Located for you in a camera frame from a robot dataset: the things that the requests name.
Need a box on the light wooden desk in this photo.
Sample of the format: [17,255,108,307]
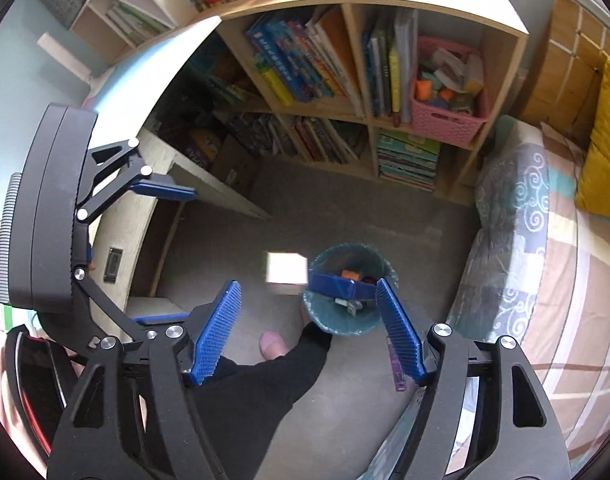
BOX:
[92,127,272,313]

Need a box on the grey swirl patterned blanket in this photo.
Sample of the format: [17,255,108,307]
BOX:
[477,139,552,336]

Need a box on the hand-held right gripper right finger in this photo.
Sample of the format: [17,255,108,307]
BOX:
[375,277,573,480]

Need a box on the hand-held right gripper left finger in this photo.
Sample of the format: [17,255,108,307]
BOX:
[46,280,244,480]

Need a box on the brown cardboard box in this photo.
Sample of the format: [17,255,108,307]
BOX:
[210,135,262,197]

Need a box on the wooden headboard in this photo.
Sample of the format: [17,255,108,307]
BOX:
[520,0,610,147]

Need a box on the trash bin with teal bag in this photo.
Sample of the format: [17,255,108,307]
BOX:
[302,242,400,337]

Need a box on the yellow printed box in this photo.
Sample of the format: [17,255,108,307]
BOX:
[184,127,224,167]

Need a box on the wooden bookshelf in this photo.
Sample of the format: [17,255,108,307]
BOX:
[217,0,530,206]

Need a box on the long purple toothbrush package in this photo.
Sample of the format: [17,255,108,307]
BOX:
[387,337,408,394]

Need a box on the bed with plaid sheet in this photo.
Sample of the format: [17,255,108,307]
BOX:
[445,115,610,461]

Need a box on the blue chewing gum box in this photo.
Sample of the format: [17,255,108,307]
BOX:
[307,270,380,302]

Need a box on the stack of teal books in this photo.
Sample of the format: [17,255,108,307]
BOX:
[377,129,442,194]

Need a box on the row of colourful picture books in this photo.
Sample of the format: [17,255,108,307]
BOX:
[245,7,366,108]

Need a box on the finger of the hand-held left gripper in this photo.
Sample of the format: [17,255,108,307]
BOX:
[76,137,197,223]
[71,266,192,352]

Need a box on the small white cube box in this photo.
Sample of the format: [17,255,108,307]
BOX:
[264,251,310,295]

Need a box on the yellow pillow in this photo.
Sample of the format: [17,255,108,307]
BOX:
[575,55,610,224]

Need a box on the pink plastic basket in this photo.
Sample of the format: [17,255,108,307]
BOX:
[410,36,490,149]

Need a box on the row of thin upright books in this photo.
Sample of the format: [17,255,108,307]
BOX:
[361,10,418,122]

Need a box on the row of leaning dark books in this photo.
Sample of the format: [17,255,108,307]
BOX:
[290,115,368,164]

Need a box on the pink slipper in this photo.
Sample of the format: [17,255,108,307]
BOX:
[259,330,292,361]

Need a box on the person's leg in black pants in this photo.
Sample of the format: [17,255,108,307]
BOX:
[190,321,416,480]

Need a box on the white wall fixture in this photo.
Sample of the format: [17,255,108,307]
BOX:
[37,32,94,84]

